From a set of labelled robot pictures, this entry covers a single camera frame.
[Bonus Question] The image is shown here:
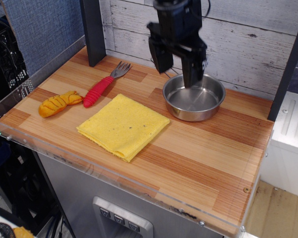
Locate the stainless steel pot with handle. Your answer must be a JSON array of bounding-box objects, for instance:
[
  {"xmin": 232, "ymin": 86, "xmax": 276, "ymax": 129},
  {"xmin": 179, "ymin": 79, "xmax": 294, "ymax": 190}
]
[{"xmin": 162, "ymin": 74, "xmax": 226, "ymax": 122}]

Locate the dark grey post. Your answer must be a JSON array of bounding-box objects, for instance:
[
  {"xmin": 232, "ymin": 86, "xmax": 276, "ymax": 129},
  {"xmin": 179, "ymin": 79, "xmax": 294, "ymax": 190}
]
[
  {"xmin": 80, "ymin": 0, "xmax": 106, "ymax": 67},
  {"xmin": 267, "ymin": 33, "xmax": 298, "ymax": 121}
]

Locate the dark grey left post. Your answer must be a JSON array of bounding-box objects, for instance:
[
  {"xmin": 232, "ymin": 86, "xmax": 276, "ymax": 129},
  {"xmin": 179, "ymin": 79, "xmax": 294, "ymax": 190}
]
[{"xmin": 80, "ymin": 0, "xmax": 106, "ymax": 67}]

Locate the silver button panel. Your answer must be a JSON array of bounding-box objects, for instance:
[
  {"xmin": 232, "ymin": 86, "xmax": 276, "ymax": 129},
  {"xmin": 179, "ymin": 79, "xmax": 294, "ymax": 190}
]
[{"xmin": 92, "ymin": 196, "xmax": 154, "ymax": 238}]

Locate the orange plush toy bottom corner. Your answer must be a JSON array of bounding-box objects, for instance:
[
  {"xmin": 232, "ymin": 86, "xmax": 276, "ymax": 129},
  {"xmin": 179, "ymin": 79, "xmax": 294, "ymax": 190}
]
[{"xmin": 12, "ymin": 227, "xmax": 35, "ymax": 238}]

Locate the white ribbed appliance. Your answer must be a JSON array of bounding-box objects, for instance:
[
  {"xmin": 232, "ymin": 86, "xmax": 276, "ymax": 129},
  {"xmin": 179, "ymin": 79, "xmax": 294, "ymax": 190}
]
[{"xmin": 260, "ymin": 92, "xmax": 298, "ymax": 196}]

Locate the black crate with cables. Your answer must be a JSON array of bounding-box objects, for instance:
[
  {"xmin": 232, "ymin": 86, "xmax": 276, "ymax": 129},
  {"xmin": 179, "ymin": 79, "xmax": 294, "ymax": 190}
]
[{"xmin": 0, "ymin": 17, "xmax": 29, "ymax": 99}]

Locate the dark grey right post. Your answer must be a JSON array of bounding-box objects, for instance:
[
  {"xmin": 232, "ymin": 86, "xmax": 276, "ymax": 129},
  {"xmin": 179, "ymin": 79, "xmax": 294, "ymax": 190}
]
[{"xmin": 267, "ymin": 33, "xmax": 298, "ymax": 121}]

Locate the stainless steel cabinet front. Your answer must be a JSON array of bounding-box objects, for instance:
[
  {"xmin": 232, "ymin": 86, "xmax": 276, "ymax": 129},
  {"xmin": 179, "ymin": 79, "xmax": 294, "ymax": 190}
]
[{"xmin": 38, "ymin": 154, "xmax": 219, "ymax": 238}]

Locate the yellow folded napkin cloth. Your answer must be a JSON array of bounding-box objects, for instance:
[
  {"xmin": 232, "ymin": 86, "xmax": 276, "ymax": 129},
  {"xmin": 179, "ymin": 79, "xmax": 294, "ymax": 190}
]
[{"xmin": 77, "ymin": 94, "xmax": 170, "ymax": 163}]

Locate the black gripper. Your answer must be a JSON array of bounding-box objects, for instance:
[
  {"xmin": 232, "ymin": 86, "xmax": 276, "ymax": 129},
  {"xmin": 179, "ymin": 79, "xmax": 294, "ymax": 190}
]
[{"xmin": 147, "ymin": 0, "xmax": 207, "ymax": 88}]

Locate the clear acrylic table guard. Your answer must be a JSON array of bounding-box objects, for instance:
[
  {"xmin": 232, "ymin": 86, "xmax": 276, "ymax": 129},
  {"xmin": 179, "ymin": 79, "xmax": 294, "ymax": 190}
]
[{"xmin": 0, "ymin": 49, "xmax": 274, "ymax": 238}]

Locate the red handled metal fork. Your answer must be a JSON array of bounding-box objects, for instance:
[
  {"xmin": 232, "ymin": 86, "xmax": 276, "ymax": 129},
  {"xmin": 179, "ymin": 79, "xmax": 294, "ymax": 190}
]
[{"xmin": 83, "ymin": 61, "xmax": 132, "ymax": 108}]

